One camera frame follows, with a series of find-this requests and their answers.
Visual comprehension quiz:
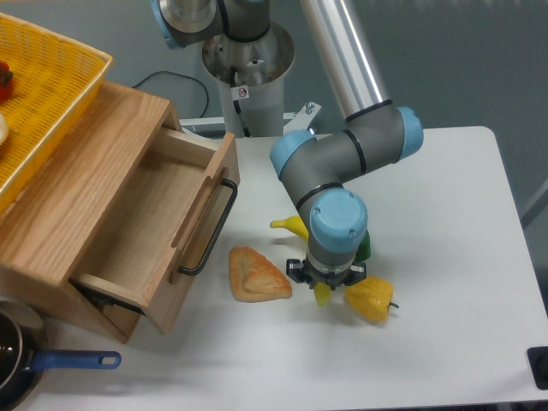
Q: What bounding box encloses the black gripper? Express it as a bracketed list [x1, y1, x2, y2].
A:
[285, 259, 367, 290]

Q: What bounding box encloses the yellow banana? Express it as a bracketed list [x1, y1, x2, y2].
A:
[270, 216, 331, 307]

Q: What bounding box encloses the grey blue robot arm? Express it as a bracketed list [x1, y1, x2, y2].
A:
[152, 1, 424, 289]

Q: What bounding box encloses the green bell pepper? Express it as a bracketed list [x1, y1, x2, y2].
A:
[354, 231, 372, 262]

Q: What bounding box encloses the yellow bell pepper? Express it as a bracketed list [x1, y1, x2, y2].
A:
[345, 276, 394, 323]

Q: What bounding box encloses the triangular pastry bread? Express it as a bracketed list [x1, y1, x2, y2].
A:
[229, 247, 293, 303]

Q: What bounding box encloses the open wooden drawer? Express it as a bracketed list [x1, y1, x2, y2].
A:
[70, 128, 240, 343]

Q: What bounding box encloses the wooden drawer cabinet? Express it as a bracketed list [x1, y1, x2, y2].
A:
[1, 82, 180, 343]

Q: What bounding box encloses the yellow plastic basket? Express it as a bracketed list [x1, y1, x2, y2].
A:
[1, 14, 113, 210]

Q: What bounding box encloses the white round food item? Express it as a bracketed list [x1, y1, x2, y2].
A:
[0, 114, 9, 144]

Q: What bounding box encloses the red tomato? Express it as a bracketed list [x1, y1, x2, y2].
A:
[0, 62, 15, 101]

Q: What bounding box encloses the white metal bracket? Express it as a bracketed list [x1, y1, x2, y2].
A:
[283, 101, 322, 134]

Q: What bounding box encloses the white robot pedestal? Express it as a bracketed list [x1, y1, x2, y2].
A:
[202, 22, 295, 137]

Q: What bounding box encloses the black cable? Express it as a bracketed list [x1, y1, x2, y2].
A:
[132, 70, 210, 119]

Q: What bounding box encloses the blue handled pan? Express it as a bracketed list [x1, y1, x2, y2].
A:
[1, 310, 122, 410]

